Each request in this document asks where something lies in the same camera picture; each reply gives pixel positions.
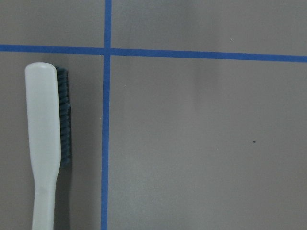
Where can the beige brush with black bristles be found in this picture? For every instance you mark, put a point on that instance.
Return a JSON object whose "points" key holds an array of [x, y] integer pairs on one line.
{"points": [[48, 115]]}

